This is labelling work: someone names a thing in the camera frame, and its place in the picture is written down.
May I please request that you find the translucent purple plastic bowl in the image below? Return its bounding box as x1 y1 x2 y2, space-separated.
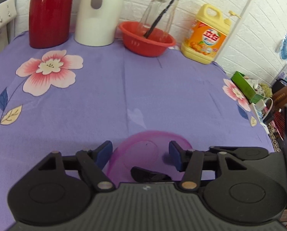
106 131 192 185

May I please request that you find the purple floral tablecloth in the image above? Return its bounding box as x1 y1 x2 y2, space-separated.
0 33 274 230

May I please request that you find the white power strip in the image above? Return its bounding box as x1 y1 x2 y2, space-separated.
249 98 273 135

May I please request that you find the green cardboard box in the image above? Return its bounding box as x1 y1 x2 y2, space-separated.
231 71 265 103

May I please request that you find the yellow detergent bottle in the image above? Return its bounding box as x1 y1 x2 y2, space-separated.
181 4 232 65

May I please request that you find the white thermos jug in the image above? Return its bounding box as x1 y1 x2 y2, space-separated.
74 0 124 46

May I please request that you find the red plastic basin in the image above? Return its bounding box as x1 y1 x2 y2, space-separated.
118 21 176 57

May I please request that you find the red thermos jug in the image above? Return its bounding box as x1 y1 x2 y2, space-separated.
29 0 73 49

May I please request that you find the clear glass pitcher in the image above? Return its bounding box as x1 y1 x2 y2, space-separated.
136 0 183 41

